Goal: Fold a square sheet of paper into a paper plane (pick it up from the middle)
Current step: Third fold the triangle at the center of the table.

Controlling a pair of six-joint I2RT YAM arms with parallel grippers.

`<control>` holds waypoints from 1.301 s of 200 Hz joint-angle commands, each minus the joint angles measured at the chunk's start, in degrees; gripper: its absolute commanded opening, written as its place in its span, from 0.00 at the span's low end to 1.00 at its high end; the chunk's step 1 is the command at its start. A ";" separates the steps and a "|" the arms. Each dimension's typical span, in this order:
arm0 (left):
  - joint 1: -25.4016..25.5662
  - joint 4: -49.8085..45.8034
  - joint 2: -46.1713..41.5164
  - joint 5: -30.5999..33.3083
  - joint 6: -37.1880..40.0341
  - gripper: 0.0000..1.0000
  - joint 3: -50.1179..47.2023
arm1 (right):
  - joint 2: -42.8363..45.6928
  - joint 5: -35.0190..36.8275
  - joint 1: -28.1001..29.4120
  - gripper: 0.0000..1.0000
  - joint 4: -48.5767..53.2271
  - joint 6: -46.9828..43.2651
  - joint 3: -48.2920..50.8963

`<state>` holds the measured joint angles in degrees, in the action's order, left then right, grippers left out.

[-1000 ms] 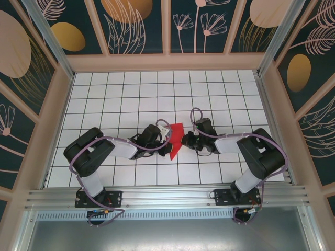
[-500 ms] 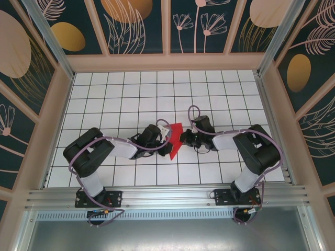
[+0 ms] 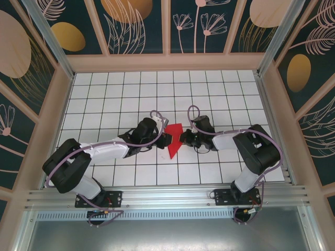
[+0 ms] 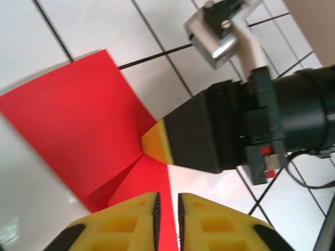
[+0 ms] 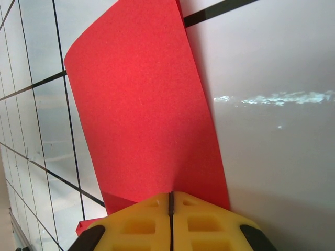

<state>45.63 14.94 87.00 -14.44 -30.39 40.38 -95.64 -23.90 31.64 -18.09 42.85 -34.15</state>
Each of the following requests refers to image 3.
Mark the red paper sheet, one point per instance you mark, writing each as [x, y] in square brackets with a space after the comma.
[174, 130]

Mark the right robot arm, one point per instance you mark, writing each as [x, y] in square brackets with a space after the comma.
[259, 154]

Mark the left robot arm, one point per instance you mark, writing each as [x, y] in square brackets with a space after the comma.
[65, 167]

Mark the grey metal sheet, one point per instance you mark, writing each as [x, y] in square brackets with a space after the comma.
[167, 235]

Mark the small controller board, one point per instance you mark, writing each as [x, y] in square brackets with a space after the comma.
[96, 213]
[252, 210]

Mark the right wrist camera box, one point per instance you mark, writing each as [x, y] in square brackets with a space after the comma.
[194, 128]

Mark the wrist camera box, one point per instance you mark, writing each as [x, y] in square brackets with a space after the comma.
[194, 128]
[161, 121]

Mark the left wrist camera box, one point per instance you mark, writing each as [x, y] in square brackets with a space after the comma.
[161, 121]

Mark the aluminium mounting rail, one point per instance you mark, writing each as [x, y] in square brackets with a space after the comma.
[167, 196]

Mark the aluminium side rail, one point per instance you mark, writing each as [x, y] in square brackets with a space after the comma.
[265, 104]

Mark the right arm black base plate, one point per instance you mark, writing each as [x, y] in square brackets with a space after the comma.
[222, 196]

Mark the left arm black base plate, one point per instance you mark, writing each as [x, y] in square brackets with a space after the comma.
[115, 197]

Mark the aluminium corner post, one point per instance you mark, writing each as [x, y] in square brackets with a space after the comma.
[277, 39]
[52, 44]

